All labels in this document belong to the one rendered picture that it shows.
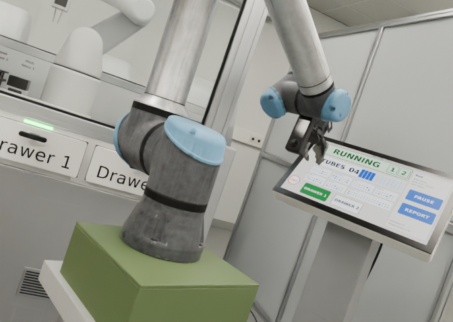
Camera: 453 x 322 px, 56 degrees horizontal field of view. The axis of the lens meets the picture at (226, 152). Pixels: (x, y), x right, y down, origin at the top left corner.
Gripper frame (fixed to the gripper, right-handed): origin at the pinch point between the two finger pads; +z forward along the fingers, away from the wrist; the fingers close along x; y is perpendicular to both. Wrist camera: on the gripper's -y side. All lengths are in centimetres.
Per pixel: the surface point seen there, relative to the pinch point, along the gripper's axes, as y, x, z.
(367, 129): 102, 26, 78
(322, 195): 0.1, -2.7, 14.7
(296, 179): 2.2, 8.4, 14.7
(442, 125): 89, -16, 51
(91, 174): -43, 50, -12
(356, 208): 0.1, -14.4, 14.7
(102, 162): -39, 49, -14
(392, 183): 14.4, -19.8, 14.8
